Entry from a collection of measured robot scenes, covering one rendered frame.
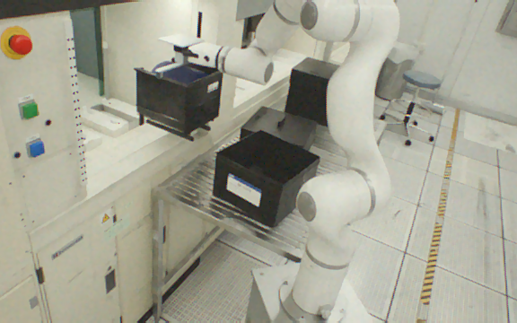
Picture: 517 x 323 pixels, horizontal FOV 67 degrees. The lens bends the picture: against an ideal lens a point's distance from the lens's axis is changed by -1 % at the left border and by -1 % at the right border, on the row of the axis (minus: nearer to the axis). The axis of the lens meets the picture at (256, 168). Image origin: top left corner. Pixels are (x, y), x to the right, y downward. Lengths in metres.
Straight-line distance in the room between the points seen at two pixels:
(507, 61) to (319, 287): 4.65
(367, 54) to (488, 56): 4.57
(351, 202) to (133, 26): 1.16
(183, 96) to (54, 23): 0.44
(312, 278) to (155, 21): 1.09
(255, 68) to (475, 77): 4.46
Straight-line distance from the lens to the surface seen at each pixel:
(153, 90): 1.35
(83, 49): 2.11
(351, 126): 0.85
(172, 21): 1.57
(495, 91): 5.51
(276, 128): 1.75
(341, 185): 0.86
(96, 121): 1.62
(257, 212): 1.36
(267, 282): 1.18
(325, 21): 0.79
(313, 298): 1.08
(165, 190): 1.46
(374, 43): 0.88
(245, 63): 1.20
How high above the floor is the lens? 1.63
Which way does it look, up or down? 32 degrees down
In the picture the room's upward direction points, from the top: 10 degrees clockwise
